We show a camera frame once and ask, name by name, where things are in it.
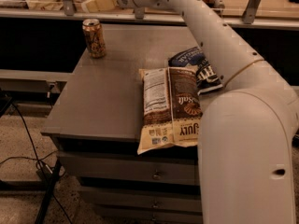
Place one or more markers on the blue chip bag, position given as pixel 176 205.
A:
pixel 195 59

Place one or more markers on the grey metal bracket middle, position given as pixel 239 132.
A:
pixel 139 13

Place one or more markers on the middle grey drawer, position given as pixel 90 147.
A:
pixel 142 199

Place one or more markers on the bottom grey drawer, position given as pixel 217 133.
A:
pixel 159 215

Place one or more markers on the black stand leg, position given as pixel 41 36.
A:
pixel 50 179

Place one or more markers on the grey metal bracket right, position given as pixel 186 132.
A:
pixel 250 11

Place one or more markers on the grey counter shelf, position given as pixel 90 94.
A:
pixel 32 81

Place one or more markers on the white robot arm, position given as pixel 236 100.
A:
pixel 245 140

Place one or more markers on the top grey drawer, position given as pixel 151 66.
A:
pixel 144 169

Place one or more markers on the grey drawer cabinet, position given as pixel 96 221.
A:
pixel 100 109

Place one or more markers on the grey drawer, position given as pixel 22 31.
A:
pixel 144 169
pixel 159 215
pixel 142 199

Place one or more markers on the brown chip bag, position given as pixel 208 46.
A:
pixel 171 109

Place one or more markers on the orange soda can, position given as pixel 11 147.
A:
pixel 93 33

